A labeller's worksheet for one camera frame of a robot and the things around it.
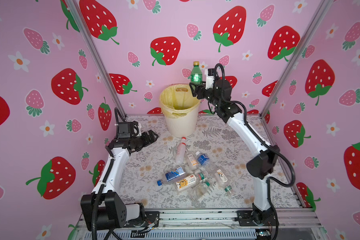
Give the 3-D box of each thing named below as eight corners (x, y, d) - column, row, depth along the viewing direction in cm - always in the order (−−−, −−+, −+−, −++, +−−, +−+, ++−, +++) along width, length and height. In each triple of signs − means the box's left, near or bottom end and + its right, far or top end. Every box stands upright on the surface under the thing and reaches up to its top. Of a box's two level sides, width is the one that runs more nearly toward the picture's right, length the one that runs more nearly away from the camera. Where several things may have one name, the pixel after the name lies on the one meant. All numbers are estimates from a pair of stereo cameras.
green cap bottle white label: (223, 194, 83) (225, 191, 79) (212, 174, 90) (213, 170, 86) (231, 190, 84) (233, 187, 80) (219, 171, 91) (220, 167, 87)
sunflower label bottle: (178, 193, 83) (178, 190, 79) (175, 186, 86) (174, 182, 82) (198, 183, 87) (198, 180, 82) (194, 177, 90) (195, 173, 85)
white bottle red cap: (175, 163, 95) (175, 159, 92) (179, 139, 108) (178, 135, 104) (184, 164, 95) (184, 160, 91) (186, 139, 107) (186, 135, 104)
